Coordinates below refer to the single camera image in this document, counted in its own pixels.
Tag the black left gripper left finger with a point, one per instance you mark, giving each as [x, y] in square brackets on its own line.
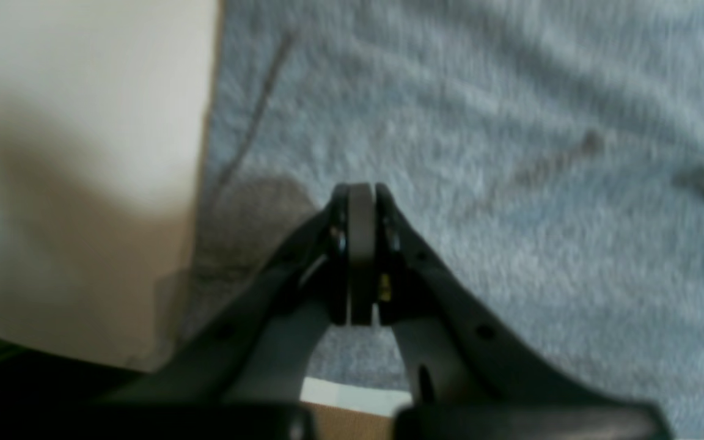
[241, 377]

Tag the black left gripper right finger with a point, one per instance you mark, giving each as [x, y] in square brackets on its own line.
[470, 376]

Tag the grey t-shirt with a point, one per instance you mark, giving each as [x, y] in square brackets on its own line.
[551, 152]

